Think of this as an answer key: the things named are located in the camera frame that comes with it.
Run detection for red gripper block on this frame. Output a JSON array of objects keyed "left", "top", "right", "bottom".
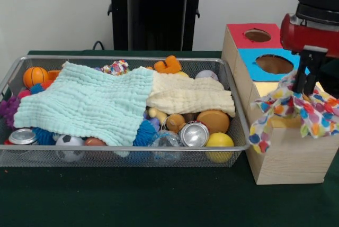
[{"left": 280, "top": 13, "right": 339, "bottom": 94}]

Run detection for white toy baseball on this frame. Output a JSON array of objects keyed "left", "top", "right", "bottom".
[{"left": 195, "top": 69, "right": 220, "bottom": 81}]

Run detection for dark green table cloth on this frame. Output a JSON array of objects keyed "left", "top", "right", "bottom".
[{"left": 0, "top": 49, "right": 339, "bottom": 227}]

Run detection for yellow ball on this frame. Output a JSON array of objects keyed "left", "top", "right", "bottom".
[{"left": 205, "top": 131, "right": 235, "bottom": 163}]

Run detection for orange rubber toy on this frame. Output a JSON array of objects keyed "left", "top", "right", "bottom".
[{"left": 153, "top": 55, "right": 183, "bottom": 75}]

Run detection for silver wire mesh bin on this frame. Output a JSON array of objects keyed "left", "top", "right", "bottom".
[{"left": 0, "top": 55, "right": 253, "bottom": 168}]

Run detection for polka dot paper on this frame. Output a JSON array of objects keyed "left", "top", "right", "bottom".
[{"left": 248, "top": 72, "right": 339, "bottom": 154}]

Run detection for cream waffle cloth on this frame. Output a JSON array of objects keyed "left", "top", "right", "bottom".
[{"left": 146, "top": 71, "right": 236, "bottom": 119}]

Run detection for small soccer ball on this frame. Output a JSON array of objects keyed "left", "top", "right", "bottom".
[{"left": 55, "top": 134, "right": 86, "bottom": 163}]

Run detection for crushed silver can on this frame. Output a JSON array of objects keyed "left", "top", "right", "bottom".
[{"left": 179, "top": 121, "right": 210, "bottom": 148}]

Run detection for red and silver can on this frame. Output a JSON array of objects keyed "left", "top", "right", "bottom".
[{"left": 4, "top": 128, "right": 39, "bottom": 146}]

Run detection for mint waffle cloth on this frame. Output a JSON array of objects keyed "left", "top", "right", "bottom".
[{"left": 12, "top": 61, "right": 155, "bottom": 147}]

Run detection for orange toy basketball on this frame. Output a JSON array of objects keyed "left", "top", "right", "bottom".
[{"left": 22, "top": 66, "right": 49, "bottom": 89}]

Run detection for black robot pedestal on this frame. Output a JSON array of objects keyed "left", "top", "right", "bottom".
[{"left": 102, "top": 0, "right": 214, "bottom": 52}]

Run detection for wooden box three round holes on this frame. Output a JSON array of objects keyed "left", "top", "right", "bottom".
[{"left": 221, "top": 22, "right": 339, "bottom": 185}]

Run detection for black cable loop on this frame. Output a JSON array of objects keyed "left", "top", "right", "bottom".
[{"left": 92, "top": 40, "right": 106, "bottom": 51}]

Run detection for crushed clear plastic bottle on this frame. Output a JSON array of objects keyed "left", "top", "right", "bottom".
[{"left": 150, "top": 129, "right": 184, "bottom": 163}]

